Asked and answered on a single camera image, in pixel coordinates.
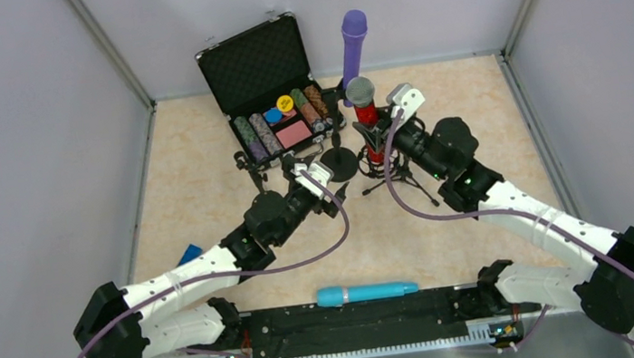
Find black tripod mic stand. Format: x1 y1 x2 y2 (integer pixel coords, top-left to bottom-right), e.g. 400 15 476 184
233 151 268 194

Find red glitter microphone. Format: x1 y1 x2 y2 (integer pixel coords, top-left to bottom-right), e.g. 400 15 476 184
345 76 384 163

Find black shock mount tripod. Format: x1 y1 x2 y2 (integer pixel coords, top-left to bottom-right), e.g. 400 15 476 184
357 146 439 208

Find black round base mic stand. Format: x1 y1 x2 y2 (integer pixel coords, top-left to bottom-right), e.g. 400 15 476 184
320 81 359 183

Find light blue microphone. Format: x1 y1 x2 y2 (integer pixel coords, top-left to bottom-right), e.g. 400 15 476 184
316 281 420 307

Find purple microphone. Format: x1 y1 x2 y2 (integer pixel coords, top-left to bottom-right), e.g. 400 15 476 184
341 9 368 90

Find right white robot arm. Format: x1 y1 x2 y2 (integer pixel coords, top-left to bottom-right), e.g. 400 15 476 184
354 106 634 335

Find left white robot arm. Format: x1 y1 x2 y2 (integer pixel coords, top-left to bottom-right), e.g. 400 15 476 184
72 157 344 358

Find red card deck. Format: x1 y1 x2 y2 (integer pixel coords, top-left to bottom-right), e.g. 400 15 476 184
276 121 312 149
277 109 296 124

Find green blue chip row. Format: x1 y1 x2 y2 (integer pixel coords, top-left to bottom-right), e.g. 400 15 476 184
234 116 269 162

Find blue dealer button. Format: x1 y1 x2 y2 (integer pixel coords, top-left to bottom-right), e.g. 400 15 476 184
263 108 283 125

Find green red chip row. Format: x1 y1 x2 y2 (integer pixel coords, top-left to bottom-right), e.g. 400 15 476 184
289 88 326 132

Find yellow big blind button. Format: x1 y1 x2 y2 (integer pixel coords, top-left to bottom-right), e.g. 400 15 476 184
276 94 294 113

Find orange black chip row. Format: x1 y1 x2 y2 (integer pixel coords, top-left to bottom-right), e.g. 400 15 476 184
303 84 333 129

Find black poker chip case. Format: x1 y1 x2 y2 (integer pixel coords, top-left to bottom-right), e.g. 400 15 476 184
195 12 333 171

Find colourful toy blocks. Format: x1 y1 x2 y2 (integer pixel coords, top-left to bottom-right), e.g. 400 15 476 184
177 244 204 266

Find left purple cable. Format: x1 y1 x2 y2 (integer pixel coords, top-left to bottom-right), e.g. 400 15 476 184
53 165 368 358

